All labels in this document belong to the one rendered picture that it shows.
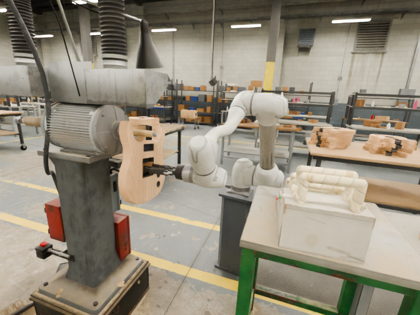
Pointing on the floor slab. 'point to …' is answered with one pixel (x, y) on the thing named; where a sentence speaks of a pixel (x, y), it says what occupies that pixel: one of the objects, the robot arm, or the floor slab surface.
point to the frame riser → (136, 291)
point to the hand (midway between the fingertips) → (149, 167)
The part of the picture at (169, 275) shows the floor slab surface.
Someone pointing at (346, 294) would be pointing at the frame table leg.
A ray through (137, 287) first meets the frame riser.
